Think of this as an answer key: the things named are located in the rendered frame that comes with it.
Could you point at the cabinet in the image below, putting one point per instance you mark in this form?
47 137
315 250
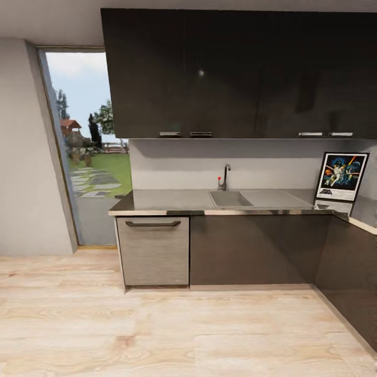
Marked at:
184 74
318 77

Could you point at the poster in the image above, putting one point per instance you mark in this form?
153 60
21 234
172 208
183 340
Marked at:
341 175

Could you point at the dishwasher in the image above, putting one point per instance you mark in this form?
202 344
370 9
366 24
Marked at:
154 249

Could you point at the drop in sink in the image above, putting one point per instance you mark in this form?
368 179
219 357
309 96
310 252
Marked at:
254 198

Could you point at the fixed window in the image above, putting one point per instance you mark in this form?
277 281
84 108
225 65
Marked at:
95 165

